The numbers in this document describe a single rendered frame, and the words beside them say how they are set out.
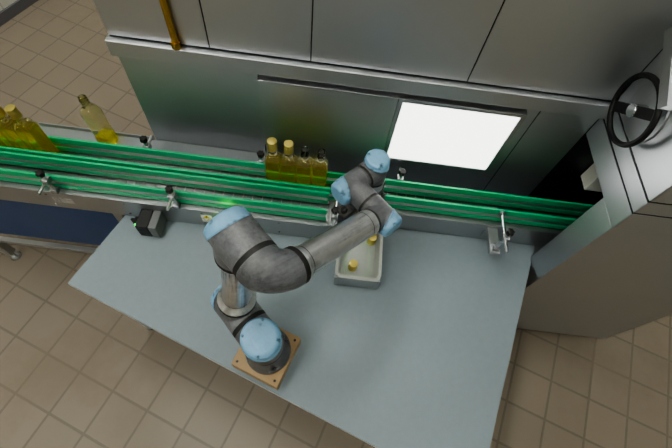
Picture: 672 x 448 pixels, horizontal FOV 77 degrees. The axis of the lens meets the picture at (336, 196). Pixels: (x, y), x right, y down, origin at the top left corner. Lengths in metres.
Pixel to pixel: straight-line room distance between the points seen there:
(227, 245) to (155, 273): 0.83
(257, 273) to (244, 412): 1.48
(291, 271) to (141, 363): 1.63
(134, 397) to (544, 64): 2.25
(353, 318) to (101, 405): 1.38
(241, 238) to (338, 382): 0.79
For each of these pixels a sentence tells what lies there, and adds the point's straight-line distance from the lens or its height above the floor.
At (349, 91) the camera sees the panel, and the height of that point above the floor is 1.32.
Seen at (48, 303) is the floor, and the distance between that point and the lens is 2.76.
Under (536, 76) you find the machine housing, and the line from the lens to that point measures 1.48.
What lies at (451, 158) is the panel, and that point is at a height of 1.04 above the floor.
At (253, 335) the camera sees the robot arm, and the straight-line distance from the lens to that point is 1.30.
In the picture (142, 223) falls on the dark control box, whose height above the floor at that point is 0.84.
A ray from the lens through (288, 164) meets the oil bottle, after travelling 1.53.
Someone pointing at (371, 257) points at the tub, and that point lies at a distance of 1.71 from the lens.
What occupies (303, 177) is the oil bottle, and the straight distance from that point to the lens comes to 1.58.
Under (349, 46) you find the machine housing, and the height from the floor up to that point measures 1.48.
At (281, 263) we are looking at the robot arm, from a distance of 0.94.
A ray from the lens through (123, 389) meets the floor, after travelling 2.49.
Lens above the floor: 2.32
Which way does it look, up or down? 59 degrees down
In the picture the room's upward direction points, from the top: 9 degrees clockwise
